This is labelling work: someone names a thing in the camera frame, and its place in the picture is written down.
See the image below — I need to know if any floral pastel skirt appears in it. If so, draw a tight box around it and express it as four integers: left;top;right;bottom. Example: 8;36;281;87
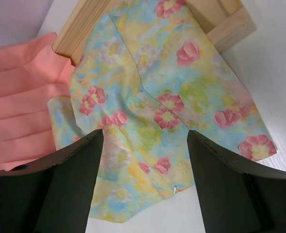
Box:
47;0;278;223

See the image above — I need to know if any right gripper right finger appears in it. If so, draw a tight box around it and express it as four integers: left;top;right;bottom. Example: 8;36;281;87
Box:
187;131;286;233

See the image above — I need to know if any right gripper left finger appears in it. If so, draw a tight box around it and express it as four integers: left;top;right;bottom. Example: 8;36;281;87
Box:
0;130;104;233

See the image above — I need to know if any pink skirt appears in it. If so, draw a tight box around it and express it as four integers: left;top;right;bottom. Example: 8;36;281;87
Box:
0;33;74;171

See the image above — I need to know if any wooden clothes rack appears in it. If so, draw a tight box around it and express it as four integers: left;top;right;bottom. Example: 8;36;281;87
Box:
52;0;256;65

